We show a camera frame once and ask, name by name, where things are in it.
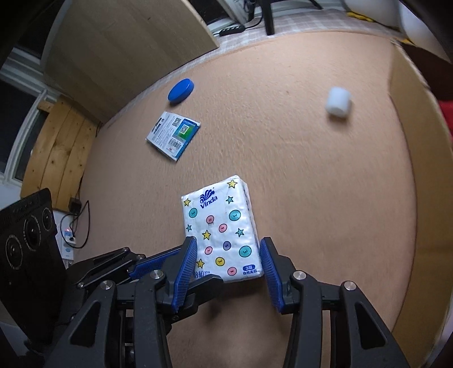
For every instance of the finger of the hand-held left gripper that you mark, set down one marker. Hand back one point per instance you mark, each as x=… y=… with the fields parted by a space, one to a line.
x=205 y=290
x=152 y=263

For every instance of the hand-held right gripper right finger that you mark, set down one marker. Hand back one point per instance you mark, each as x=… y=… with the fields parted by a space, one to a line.
x=270 y=276

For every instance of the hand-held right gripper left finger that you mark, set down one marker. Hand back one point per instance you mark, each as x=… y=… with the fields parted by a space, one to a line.
x=185 y=276

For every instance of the star print tissue pack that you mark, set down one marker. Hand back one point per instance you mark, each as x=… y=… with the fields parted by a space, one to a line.
x=219 y=230

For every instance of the white power socket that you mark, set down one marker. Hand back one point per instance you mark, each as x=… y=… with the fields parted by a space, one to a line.
x=67 y=247

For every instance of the black plug adapter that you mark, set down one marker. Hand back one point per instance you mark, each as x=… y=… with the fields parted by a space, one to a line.
x=75 y=205

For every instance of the wooden plank pallet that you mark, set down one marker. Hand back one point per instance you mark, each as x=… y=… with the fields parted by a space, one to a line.
x=60 y=152

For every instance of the blue and white packet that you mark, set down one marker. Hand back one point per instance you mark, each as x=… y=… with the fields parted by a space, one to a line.
x=173 y=136

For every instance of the blue round lid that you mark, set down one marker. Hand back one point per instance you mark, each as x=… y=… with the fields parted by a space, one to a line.
x=181 y=91

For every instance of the white cylinder cap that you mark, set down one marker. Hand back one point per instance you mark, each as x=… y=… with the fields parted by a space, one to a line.
x=339 y=102

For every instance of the light wooden board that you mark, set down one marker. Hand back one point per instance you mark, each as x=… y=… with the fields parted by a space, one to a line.
x=124 y=53

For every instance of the black power strip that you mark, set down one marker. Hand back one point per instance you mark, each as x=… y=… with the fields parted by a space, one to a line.
x=231 y=30

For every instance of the black tripod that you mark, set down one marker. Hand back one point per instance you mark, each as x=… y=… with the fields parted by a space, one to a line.
x=268 y=17

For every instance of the white window frame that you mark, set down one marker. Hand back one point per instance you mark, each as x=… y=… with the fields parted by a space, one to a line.
x=24 y=113

